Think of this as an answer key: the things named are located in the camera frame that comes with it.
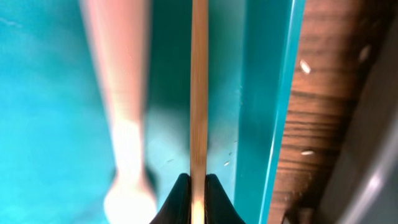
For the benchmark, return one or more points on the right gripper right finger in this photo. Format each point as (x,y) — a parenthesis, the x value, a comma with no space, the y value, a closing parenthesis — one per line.
(218,207)

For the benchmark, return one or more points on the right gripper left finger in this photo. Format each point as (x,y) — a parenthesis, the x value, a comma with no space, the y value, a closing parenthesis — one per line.
(177,207)

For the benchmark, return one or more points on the wooden chopstick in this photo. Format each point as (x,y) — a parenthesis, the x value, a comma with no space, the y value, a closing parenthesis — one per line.
(199,108)

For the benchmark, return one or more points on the white plastic fork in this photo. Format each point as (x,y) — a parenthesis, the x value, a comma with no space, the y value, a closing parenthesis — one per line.
(118,35)

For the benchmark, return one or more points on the grey plastic dishwasher rack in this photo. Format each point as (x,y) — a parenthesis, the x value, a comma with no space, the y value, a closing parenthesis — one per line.
(363,185)

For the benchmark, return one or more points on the teal plastic tray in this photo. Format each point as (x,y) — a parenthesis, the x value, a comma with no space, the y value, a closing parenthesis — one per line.
(56,157)

